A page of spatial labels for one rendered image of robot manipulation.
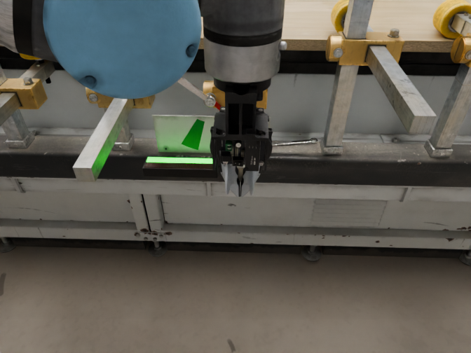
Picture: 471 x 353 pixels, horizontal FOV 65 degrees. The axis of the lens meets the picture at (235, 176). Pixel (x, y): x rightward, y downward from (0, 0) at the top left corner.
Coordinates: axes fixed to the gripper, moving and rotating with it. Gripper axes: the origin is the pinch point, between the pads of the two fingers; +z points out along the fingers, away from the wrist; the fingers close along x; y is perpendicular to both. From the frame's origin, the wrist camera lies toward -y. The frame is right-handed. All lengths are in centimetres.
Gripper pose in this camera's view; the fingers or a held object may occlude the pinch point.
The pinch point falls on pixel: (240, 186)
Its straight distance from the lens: 59.1
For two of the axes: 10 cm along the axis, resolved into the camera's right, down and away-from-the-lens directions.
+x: 10.0, 0.3, -0.3
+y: -0.4, 6.2, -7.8
